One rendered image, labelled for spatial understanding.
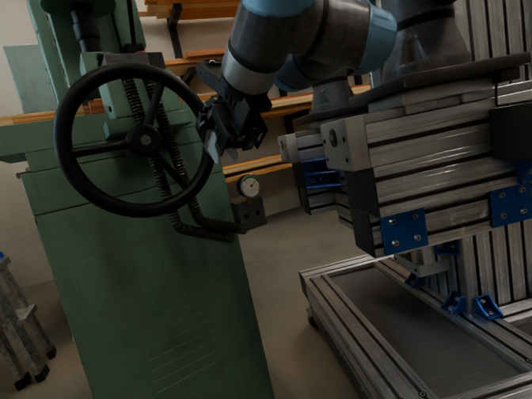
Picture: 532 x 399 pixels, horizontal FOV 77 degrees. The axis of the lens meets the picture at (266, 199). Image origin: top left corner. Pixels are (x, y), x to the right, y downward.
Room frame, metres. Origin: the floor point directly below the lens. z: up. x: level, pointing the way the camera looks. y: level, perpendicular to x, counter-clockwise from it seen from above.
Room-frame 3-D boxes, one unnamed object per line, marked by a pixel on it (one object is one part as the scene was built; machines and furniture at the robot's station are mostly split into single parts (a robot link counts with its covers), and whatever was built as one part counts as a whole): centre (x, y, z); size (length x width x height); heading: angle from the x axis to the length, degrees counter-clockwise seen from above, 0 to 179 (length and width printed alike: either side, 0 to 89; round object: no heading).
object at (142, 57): (0.80, 0.23, 0.99); 0.13 x 0.11 x 0.06; 119
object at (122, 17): (1.21, 0.34, 1.22); 0.09 x 0.08 x 0.15; 29
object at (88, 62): (0.96, 0.38, 1.03); 0.14 x 0.07 x 0.09; 29
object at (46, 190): (1.05, 0.43, 0.76); 0.57 x 0.45 x 0.09; 29
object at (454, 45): (0.65, -0.34, 0.87); 0.15 x 0.15 x 0.10
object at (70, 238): (1.05, 0.43, 0.35); 0.58 x 0.45 x 0.71; 29
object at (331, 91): (1.14, -0.28, 0.87); 0.15 x 0.15 x 0.10
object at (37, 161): (0.89, 0.34, 0.82); 0.40 x 0.21 x 0.04; 119
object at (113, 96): (0.80, 0.24, 0.91); 0.15 x 0.14 x 0.09; 119
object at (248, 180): (0.88, 0.04, 0.65); 0.06 x 0.04 x 0.08; 119
